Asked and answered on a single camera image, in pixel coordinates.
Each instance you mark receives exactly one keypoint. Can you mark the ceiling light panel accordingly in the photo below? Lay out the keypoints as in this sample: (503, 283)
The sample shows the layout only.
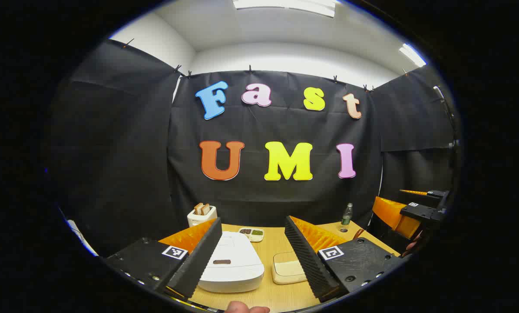
(412, 54)
(285, 5)

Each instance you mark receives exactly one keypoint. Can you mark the clear rice box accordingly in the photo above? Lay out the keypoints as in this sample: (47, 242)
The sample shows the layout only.
(285, 269)

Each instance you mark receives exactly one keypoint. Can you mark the white divided grain dish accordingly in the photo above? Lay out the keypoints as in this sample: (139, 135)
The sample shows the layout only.
(251, 234)

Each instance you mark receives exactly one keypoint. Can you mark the thin metal rod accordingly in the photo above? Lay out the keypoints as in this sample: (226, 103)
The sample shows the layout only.
(444, 104)

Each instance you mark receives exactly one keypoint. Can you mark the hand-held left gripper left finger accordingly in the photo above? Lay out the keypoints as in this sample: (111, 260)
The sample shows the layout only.
(198, 265)

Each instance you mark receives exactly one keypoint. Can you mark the cream toaster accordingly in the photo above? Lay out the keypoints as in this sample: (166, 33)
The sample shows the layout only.
(194, 218)

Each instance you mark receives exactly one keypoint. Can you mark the green label water bottle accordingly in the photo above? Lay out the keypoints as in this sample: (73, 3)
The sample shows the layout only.
(346, 216)

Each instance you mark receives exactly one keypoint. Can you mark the brown toast slice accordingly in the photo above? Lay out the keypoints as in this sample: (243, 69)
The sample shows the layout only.
(198, 209)
(206, 209)

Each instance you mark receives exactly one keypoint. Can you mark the black backdrop cloth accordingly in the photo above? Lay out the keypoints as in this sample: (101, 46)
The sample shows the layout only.
(111, 152)

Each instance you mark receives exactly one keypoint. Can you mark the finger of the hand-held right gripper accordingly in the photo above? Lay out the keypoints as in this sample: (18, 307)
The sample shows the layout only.
(391, 215)
(435, 194)

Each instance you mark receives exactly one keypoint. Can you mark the white rice cooker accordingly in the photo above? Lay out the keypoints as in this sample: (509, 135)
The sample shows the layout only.
(237, 252)

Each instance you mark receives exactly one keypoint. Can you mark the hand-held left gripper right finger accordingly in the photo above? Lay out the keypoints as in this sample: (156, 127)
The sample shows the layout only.
(307, 261)

